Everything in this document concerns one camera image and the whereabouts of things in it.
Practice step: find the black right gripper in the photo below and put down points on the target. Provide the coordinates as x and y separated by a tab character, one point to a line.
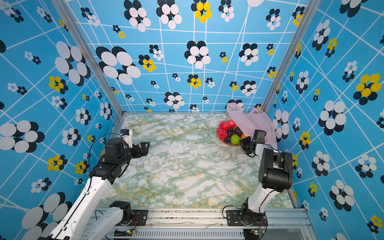
244	141

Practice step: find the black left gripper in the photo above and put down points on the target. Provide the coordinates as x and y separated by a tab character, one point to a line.
144	150

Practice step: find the red bell pepper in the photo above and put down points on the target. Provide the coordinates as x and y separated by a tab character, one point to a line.
222	134

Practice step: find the pink translucent plastic bag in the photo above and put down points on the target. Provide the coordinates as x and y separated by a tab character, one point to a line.
256	119

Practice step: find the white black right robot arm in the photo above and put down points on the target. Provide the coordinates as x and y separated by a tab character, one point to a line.
275	176

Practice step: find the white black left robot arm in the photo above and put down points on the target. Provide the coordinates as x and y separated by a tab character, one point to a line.
118	154

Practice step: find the beige wavy fruit bowl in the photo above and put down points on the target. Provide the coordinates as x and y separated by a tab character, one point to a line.
229	144

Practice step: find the dark brown mangosteen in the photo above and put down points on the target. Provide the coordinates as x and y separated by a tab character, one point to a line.
237	131

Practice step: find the dark purple grape bunch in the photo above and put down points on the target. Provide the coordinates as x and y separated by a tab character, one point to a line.
230	132

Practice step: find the pink red apple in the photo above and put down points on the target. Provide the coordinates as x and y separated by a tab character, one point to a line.
231	123

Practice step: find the red wrinkled apple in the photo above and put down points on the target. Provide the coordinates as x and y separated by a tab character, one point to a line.
224	126

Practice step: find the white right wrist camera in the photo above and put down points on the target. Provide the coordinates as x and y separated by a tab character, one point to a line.
259	137

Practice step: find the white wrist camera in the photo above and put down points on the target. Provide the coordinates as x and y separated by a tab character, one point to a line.
126	135
259	137

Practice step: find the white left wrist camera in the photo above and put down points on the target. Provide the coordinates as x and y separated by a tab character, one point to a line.
126	135

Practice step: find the right aluminium corner post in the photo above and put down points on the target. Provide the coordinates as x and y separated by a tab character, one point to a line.
289	54

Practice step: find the aluminium corner post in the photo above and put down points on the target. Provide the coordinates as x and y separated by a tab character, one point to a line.
64	12
289	54

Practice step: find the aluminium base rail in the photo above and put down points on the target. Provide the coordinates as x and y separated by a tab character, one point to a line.
213	224

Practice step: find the left aluminium corner post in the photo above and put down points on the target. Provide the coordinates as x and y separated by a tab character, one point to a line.
64	12

